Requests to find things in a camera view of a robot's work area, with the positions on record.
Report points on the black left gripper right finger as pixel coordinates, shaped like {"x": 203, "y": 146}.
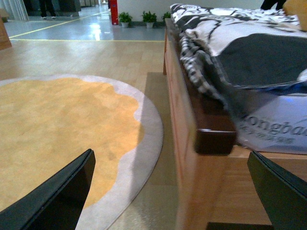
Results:
{"x": 282, "y": 194}

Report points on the right potted green plant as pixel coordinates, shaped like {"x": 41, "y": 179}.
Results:
{"x": 166, "y": 15}

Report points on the person in black trousers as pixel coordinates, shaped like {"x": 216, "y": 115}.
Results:
{"x": 47, "y": 5}

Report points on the left potted green plant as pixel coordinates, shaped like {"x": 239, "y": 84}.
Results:
{"x": 124, "y": 18}

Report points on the red pillar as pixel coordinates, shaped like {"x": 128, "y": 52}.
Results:
{"x": 114, "y": 11}

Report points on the potted green plant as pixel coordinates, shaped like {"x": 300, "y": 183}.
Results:
{"x": 149, "y": 18}
{"x": 166, "y": 15}
{"x": 124, "y": 18}

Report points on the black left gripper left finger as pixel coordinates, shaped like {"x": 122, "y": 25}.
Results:
{"x": 57, "y": 203}

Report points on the middle potted green plant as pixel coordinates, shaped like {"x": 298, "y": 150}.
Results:
{"x": 149, "y": 18}

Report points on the black white patterned blanket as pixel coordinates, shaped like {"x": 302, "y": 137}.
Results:
{"x": 254, "y": 61}

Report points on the white mattress with lettering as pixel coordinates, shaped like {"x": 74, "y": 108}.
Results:
{"x": 278, "y": 126}

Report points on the wooden bed frame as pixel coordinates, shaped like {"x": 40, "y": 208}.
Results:
{"x": 215, "y": 188}

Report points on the round yellow grey rug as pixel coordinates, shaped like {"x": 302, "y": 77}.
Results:
{"x": 46, "y": 122}

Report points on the wooden cabinet at left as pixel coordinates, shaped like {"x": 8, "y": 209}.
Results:
{"x": 4, "y": 39}

